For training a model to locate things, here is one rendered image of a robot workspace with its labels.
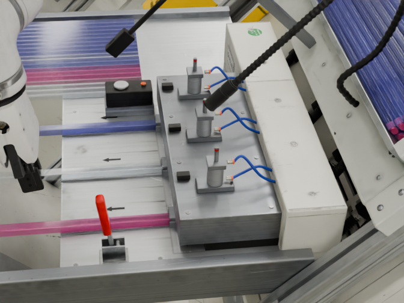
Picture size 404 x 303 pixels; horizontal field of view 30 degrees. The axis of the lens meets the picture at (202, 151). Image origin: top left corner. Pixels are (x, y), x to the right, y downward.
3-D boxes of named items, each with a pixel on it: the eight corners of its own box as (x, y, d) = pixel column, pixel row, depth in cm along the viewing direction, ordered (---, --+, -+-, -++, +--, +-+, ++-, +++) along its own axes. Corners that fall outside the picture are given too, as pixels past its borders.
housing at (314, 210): (276, 286, 104) (287, 211, 95) (221, 88, 142) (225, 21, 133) (332, 281, 105) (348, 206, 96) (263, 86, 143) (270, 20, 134)
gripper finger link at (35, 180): (30, 166, 104) (44, 201, 109) (32, 151, 107) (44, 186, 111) (8, 170, 104) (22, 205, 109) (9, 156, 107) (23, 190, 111)
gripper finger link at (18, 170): (17, 174, 100) (27, 179, 105) (8, 118, 101) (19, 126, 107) (8, 176, 100) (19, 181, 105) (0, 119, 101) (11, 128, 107)
